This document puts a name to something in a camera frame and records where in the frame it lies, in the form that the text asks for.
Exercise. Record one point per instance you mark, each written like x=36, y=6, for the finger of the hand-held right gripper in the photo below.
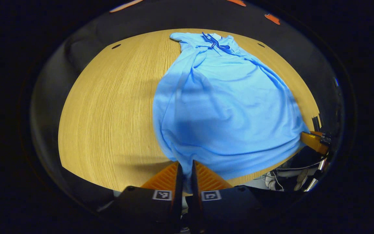
x=312, y=141

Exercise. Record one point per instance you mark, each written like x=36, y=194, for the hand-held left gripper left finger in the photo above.
x=178, y=195

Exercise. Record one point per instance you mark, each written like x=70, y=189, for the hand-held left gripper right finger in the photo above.
x=196, y=195

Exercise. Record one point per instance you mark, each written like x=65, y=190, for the light blue T-shirt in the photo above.
x=226, y=107

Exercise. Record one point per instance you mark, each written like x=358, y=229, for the chrome metal leg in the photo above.
x=312, y=185

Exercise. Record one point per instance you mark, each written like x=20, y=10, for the black backdrop cloth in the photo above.
x=86, y=45

